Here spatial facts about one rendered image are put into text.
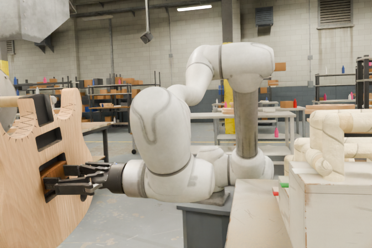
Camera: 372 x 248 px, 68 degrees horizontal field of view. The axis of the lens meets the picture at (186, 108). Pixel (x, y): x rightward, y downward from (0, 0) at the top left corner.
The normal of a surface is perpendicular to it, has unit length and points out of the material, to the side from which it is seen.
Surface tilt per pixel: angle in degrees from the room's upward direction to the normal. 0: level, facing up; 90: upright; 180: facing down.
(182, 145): 103
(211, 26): 90
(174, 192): 118
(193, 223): 90
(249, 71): 127
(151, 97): 43
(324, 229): 90
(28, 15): 90
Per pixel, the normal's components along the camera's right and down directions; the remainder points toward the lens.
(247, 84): -0.10, 0.67
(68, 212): 0.97, -0.03
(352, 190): -0.18, 0.06
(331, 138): -0.59, 0.07
